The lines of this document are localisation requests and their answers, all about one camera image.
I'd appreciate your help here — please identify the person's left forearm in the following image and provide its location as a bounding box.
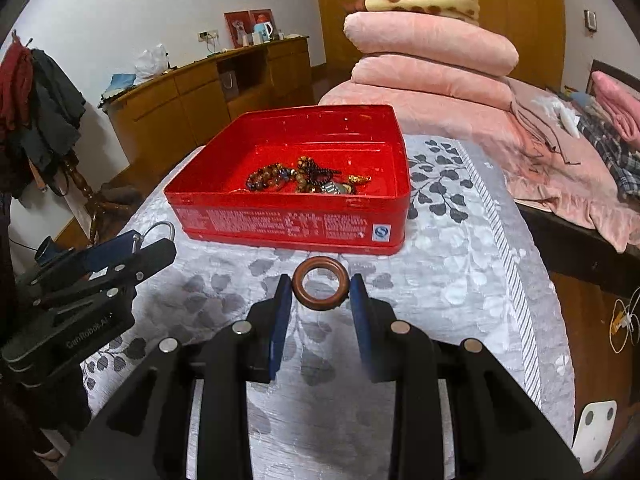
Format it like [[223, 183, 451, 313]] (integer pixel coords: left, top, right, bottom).
[[0, 370, 93, 461]]

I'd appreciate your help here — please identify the white plastic bag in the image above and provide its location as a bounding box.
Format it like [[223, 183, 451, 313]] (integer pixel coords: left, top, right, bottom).
[[134, 44, 168, 79]]

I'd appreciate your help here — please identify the pink folded blanket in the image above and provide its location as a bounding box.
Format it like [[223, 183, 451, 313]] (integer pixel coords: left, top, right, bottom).
[[592, 71, 640, 148]]

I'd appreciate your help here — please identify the dark wooden bed frame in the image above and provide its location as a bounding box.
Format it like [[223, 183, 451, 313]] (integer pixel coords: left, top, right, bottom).
[[517, 200, 640, 291]]

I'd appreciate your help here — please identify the brown bead bracelet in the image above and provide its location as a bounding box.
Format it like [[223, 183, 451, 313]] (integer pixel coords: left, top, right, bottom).
[[292, 156, 321, 193]]

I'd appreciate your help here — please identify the silver bangle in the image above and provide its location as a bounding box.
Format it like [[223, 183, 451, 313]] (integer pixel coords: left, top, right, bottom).
[[144, 221, 177, 251]]

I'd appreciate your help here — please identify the teal kettle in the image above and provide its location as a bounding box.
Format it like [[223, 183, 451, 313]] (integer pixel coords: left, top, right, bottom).
[[252, 16, 275, 43]]

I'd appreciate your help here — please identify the brown wooden ring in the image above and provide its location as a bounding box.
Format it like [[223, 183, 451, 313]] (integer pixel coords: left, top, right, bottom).
[[292, 256, 348, 312]]

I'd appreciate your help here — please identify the plaid garment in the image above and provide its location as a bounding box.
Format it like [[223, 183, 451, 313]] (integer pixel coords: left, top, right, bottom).
[[577, 112, 640, 198]]

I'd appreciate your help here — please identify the pink pillow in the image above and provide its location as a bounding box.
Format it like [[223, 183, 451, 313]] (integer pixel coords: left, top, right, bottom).
[[351, 56, 513, 111], [344, 11, 520, 78]]

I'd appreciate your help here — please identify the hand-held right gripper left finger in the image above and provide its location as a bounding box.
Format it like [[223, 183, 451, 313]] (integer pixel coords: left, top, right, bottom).
[[60, 274, 295, 480]]

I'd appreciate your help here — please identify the wooden sideboard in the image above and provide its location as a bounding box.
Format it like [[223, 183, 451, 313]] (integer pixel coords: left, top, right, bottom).
[[107, 36, 313, 171]]

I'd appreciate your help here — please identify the multicolour bead bracelet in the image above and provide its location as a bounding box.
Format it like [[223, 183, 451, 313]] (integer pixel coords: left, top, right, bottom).
[[246, 161, 293, 193]]

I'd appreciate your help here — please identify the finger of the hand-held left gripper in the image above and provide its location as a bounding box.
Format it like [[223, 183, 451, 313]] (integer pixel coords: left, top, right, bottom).
[[17, 231, 147, 291], [32, 238, 177, 311]]

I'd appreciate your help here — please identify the yellow spotted blanket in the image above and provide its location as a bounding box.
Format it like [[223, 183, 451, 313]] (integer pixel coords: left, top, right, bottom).
[[364, 0, 481, 23]]

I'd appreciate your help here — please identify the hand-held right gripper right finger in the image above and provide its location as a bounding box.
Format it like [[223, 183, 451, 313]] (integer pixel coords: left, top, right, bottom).
[[349, 274, 586, 480]]

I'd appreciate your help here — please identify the white stool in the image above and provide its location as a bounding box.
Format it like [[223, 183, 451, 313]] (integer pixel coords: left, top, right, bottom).
[[572, 400, 618, 471]]

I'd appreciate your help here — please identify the dark hanging jacket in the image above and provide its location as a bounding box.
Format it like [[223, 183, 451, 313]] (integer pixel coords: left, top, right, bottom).
[[10, 49, 87, 198]]

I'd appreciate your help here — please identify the pink bed blanket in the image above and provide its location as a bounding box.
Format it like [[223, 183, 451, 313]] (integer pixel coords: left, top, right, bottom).
[[320, 77, 636, 253]]

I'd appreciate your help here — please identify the red hanging garment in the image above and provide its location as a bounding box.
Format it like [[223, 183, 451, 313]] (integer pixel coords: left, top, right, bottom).
[[0, 42, 33, 133]]

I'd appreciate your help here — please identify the blue bin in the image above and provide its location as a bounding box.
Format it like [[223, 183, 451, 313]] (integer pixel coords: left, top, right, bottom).
[[35, 240, 66, 266]]

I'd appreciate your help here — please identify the wooden coat rack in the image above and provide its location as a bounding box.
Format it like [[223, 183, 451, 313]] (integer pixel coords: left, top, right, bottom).
[[62, 152, 143, 243]]

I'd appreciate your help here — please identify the red tin box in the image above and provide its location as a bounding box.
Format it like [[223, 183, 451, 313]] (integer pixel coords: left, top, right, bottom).
[[163, 105, 412, 255]]

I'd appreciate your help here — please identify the white cable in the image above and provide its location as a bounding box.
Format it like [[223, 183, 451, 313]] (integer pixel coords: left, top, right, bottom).
[[609, 287, 640, 353]]

